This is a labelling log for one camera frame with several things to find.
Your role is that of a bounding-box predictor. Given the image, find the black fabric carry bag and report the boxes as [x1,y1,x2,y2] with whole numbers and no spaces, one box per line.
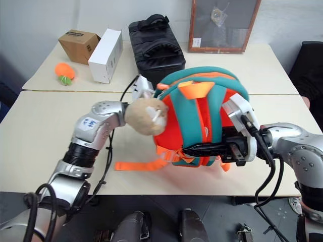
[128,14,187,83]

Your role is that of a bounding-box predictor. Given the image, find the dark rounded shape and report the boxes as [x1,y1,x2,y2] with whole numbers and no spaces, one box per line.
[178,208,209,242]
[115,210,152,242]

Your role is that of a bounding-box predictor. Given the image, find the brown cardboard box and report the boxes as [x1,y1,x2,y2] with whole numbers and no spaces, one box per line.
[58,29,101,66]

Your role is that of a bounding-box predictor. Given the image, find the white cardboard box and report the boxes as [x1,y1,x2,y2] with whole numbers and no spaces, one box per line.
[88,28,124,84]

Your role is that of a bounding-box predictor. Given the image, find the white sneaker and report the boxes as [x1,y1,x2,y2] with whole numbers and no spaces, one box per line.
[288,197,304,215]

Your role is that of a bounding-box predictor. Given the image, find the orange and teal backpack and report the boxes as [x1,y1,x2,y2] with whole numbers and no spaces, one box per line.
[115,66,251,172]

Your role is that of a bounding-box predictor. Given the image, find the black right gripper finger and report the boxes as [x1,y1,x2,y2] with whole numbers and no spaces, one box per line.
[181,142,229,158]

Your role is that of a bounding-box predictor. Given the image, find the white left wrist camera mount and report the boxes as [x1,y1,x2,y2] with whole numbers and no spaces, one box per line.
[131,75,155,100]

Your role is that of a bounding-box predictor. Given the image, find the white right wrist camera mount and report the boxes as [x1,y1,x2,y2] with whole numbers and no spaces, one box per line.
[222,93,260,162]

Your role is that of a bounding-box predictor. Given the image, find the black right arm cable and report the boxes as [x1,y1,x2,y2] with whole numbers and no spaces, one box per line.
[241,114,291,242]

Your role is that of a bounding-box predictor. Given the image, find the beige plush bunny charm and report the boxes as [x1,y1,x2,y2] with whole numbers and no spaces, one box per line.
[125,90,169,136]

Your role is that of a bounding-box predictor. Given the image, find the black chair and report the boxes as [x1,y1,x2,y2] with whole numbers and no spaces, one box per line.
[287,41,323,123]

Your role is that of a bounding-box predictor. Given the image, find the black metal clamp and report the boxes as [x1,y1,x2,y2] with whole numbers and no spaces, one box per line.
[236,223,253,242]

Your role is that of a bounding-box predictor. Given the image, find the orange plush carrot toy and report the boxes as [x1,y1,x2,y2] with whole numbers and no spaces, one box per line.
[55,62,76,87]

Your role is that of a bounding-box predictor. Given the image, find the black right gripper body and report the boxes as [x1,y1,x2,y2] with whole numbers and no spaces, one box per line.
[221,127,250,167]

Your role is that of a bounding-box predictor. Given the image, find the wooden framed display case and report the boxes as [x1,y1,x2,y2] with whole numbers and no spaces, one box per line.
[188,0,262,54]

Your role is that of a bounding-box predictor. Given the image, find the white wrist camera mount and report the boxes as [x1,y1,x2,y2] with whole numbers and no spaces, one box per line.
[131,75,155,100]
[222,93,260,162]

